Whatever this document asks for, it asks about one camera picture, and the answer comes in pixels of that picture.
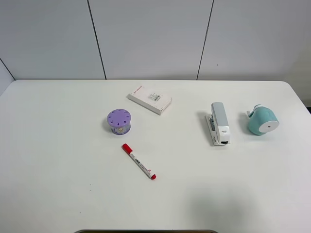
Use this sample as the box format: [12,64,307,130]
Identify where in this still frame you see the teal pencil sharpener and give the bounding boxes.
[246,104,279,135]

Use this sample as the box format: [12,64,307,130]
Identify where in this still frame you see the white and grey stapler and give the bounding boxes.
[205,102,231,146]

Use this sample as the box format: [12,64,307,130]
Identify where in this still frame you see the white rectangular cardboard box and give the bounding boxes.
[127,85,172,116]

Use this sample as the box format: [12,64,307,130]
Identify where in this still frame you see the purple round air freshener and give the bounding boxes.
[106,109,131,135]

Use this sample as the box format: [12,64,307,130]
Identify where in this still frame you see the red and white marker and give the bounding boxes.
[122,143,156,180]

